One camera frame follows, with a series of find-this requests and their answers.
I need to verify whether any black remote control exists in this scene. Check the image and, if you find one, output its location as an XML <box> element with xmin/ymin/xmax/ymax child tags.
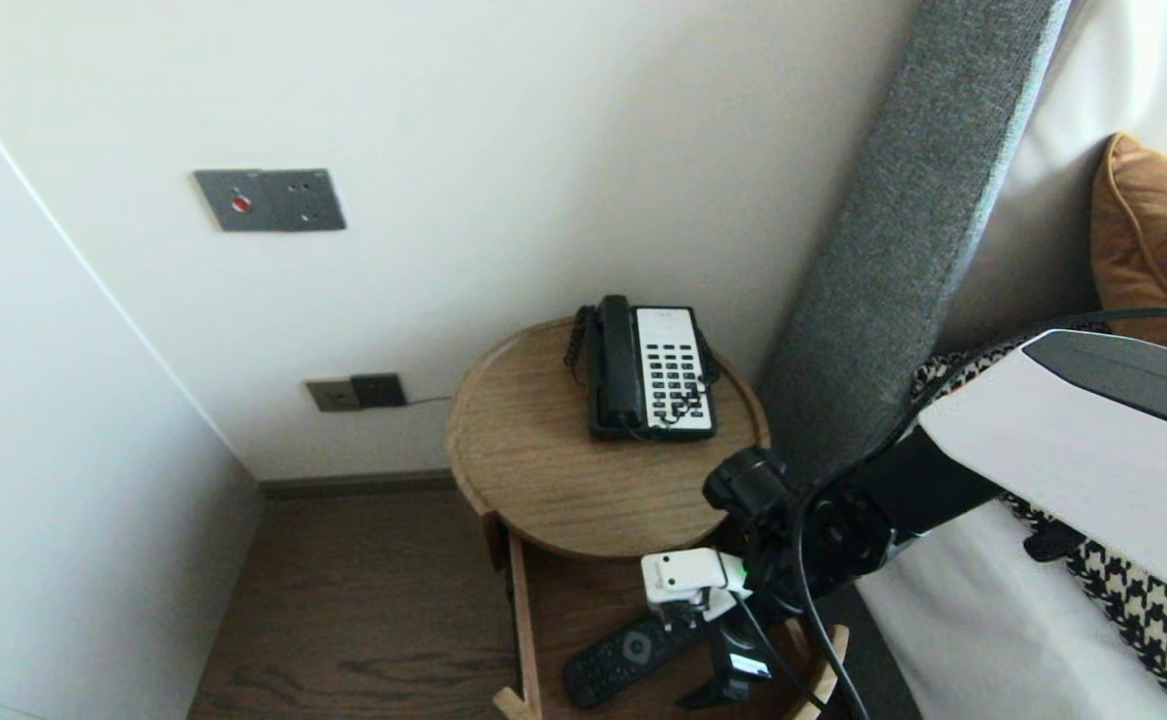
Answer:
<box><xmin>561</xmin><ymin>610</ymin><xmax>709</xmax><ymax>709</ymax></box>

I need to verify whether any curved wooden table drawer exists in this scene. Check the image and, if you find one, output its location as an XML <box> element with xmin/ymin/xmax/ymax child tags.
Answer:
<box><xmin>491</xmin><ymin>505</ymin><xmax>849</xmax><ymax>720</ymax></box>

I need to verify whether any white bed sheet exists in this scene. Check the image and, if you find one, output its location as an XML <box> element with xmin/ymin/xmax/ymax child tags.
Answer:
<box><xmin>858</xmin><ymin>500</ymin><xmax>1167</xmax><ymax>720</ymax></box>

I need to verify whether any round wooden bedside table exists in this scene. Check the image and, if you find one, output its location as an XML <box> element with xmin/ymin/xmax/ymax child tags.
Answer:
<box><xmin>446</xmin><ymin>316</ymin><xmax>772</xmax><ymax>561</ymax></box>

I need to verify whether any black telephone handset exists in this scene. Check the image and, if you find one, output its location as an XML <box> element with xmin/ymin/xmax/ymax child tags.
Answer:
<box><xmin>593</xmin><ymin>294</ymin><xmax>644</xmax><ymax>429</ymax></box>

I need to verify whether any black white telephone base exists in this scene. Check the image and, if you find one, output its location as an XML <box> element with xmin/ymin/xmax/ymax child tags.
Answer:
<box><xmin>583</xmin><ymin>303</ymin><xmax>719</xmax><ymax>441</ymax></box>

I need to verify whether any black white houndstooth pillow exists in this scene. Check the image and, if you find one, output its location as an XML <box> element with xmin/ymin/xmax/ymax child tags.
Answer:
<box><xmin>908</xmin><ymin>335</ymin><xmax>1167</xmax><ymax>720</ymax></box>

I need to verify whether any grey fabric headboard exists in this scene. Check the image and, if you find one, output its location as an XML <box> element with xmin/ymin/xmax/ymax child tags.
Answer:
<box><xmin>755</xmin><ymin>0</ymin><xmax>1069</xmax><ymax>481</ymax></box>

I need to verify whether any brown wooden baseboard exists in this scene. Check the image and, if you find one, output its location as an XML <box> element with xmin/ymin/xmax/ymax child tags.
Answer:
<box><xmin>259</xmin><ymin>472</ymin><xmax>456</xmax><ymax>502</ymax></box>

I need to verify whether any brown cushion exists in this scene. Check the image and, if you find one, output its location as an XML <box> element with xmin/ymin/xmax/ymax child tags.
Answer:
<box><xmin>1090</xmin><ymin>133</ymin><xmax>1167</xmax><ymax>361</ymax></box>

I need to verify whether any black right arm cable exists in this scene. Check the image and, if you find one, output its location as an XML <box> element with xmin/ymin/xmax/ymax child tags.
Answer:
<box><xmin>733</xmin><ymin>305</ymin><xmax>1167</xmax><ymax>720</ymax></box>

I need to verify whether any dark grey bed frame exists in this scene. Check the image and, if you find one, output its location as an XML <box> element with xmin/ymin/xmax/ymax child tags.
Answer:
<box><xmin>823</xmin><ymin>588</ymin><xmax>924</xmax><ymax>720</ymax></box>

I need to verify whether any brass wall socket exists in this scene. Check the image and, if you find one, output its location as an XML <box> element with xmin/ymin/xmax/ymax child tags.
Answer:
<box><xmin>305</xmin><ymin>379</ymin><xmax>362</xmax><ymax>414</ymax></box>

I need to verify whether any grey wall plate with holes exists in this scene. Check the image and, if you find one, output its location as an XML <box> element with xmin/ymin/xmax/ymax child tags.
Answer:
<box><xmin>265</xmin><ymin>168</ymin><xmax>348</xmax><ymax>232</ymax></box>

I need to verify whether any grey switch plate red button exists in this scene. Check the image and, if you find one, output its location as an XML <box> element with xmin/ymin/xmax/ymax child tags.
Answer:
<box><xmin>193</xmin><ymin>170</ymin><xmax>271</xmax><ymax>233</ymax></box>

